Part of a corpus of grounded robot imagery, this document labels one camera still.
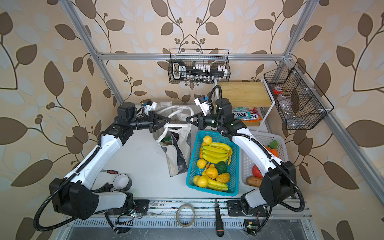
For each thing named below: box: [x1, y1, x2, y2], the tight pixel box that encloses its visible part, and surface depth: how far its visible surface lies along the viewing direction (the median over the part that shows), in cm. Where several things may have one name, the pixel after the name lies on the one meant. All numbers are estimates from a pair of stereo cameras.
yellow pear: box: [203, 135, 213, 145], surface depth 92 cm
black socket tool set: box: [172, 60, 228, 82], surface depth 86 cm
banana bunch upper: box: [202, 142, 233, 165], surface depth 91 cm
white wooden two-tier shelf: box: [213, 78, 276, 132], surface depth 82 cm
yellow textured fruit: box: [205, 164, 218, 179], surface depth 82 cm
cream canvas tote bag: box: [152, 101, 195, 177], surface depth 75 cm
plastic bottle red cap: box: [272, 86, 296, 119], surface depth 79 cm
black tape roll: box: [113, 173, 133, 191], surface depth 83 cm
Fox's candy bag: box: [232, 107, 263, 123], surface depth 91 cm
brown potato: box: [246, 176, 263, 188], surface depth 79 cm
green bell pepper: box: [215, 161, 228, 174], surface depth 84 cm
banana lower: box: [202, 173, 229, 191], surface depth 79 cm
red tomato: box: [252, 164, 264, 178], surface depth 82 cm
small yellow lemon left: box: [197, 158, 207, 169], surface depth 87 cm
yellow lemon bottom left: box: [193, 175, 208, 188], surface depth 76 cm
